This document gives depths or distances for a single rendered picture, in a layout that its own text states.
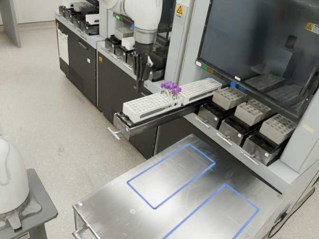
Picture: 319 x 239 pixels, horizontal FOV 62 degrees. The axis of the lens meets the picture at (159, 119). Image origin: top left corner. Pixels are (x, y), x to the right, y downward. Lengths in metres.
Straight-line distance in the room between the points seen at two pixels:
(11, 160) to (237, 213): 0.73
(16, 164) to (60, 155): 1.33
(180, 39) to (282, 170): 0.88
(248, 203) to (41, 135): 1.86
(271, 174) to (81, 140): 1.58
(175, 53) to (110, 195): 1.00
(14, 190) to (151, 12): 0.74
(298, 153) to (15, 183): 1.11
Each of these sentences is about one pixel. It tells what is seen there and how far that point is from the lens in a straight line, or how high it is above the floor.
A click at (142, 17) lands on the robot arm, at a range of 1.03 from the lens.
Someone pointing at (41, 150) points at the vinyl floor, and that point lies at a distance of 2.33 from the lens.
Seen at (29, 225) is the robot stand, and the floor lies 0.70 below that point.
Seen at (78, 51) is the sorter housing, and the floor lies 0.51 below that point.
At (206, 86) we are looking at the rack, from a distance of 1.53.
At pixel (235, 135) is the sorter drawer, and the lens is 1.36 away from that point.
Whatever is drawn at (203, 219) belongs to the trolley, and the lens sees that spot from 0.93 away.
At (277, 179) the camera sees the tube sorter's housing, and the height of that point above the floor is 0.72.
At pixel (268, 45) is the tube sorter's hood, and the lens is 1.25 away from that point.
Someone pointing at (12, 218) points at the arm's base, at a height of 0.74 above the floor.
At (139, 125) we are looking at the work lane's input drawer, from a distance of 1.23.
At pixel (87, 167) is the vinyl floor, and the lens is 2.14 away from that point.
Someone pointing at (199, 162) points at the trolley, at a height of 0.82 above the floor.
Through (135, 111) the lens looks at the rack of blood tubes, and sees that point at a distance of 1.22.
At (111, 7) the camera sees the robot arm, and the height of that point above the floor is 1.28.
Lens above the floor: 1.56
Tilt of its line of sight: 36 degrees down
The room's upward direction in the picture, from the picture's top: 9 degrees clockwise
